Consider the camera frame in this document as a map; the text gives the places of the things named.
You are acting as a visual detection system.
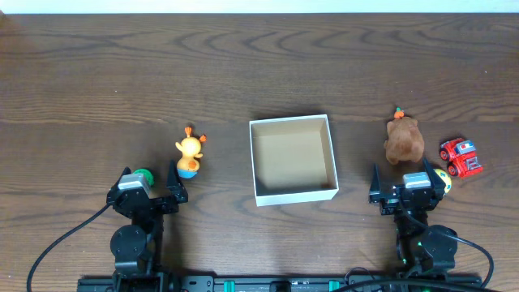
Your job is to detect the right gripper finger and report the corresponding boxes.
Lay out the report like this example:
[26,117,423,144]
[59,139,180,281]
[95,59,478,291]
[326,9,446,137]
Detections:
[369,164,381,194]
[422,158,445,189]

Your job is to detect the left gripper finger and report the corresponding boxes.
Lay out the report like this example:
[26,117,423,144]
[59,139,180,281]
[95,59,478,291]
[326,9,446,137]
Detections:
[119,167,131,180]
[166,160,185,196]

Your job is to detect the yellow ball with letters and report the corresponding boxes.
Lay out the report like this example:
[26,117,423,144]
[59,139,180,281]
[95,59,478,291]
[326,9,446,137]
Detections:
[435,169,452,195]

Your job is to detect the yellow rubber duck toy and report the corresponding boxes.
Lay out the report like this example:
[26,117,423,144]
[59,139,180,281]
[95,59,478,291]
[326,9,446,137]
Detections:
[175,127,207,178]

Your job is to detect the green ridged disc toy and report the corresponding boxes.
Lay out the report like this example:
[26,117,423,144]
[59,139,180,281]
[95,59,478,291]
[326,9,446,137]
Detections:
[134,168,155,187]

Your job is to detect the red toy fire truck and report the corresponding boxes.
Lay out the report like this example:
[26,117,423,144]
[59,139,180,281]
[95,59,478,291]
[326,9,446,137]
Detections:
[439,138,483,178]

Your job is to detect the brown plush capybara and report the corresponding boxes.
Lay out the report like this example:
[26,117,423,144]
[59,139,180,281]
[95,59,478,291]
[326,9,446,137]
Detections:
[384,107,425,165]

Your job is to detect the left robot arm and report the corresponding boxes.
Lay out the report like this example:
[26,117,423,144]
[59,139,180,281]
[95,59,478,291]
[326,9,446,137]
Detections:
[106,161,188,278]

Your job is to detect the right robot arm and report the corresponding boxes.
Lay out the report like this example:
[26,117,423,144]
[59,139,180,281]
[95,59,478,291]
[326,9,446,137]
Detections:
[368,160,457,275]

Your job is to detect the white cardboard box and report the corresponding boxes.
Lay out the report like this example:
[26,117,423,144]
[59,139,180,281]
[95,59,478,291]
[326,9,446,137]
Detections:
[249,114,339,207]

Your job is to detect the right black cable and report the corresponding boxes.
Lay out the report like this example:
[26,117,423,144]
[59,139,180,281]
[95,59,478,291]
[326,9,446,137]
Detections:
[399,198,495,290]

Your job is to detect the black cable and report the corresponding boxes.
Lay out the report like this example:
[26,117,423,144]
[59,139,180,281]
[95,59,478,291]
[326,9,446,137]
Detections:
[26,202,113,292]
[399,198,495,290]

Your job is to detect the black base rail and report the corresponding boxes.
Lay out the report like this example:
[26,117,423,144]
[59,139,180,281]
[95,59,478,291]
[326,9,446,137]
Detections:
[76,275,483,292]

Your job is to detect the left black cable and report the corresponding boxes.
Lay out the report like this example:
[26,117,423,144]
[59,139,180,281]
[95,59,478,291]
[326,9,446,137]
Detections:
[26,202,113,292]

